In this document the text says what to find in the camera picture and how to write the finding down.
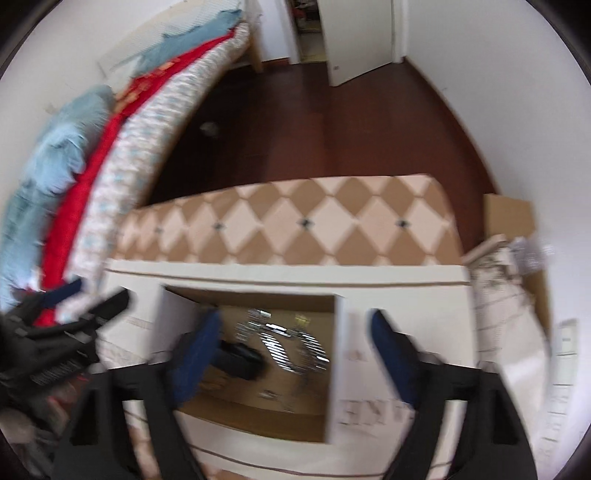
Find red blanket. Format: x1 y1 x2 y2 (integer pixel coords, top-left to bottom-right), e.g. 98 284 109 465
35 27 249 327

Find light blue duvet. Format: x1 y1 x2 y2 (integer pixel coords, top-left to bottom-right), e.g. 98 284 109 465
1 85 115 312

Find white power strip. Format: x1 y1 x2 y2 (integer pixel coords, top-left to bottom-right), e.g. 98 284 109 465
535 319 578 464

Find bed with patterned mattress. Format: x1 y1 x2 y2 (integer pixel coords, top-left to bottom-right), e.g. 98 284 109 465
0 0 264 324

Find black smart band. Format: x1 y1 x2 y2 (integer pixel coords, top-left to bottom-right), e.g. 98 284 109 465
211 340 266 381

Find floral fabric bag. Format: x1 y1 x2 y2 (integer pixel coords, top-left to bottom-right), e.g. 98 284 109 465
463 235 548 368

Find white cardboard box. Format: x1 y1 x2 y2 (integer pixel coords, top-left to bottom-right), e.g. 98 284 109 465
149 285 342 443

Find cream printed cloth mat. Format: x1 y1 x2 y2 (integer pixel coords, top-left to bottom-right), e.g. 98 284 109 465
97 260 476 479

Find clear plastic bag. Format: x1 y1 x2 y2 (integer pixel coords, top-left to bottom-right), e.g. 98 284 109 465
509 236 554 276

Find flat brown cardboard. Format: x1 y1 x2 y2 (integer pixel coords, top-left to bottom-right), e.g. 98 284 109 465
484 194 551 337

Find checkered diamond tablecloth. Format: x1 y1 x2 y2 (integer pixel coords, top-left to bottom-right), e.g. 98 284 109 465
112 175 462 266

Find blue folded sheet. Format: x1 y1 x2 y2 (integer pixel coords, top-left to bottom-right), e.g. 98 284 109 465
132 9 242 78

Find white door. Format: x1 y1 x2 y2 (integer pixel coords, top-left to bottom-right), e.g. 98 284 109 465
318 0 394 87

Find thick silver chain bracelet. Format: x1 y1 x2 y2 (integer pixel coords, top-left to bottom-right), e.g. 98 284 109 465
234 308 332 375

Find white door frame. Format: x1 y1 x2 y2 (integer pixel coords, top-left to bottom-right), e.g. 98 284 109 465
276 0 410 64

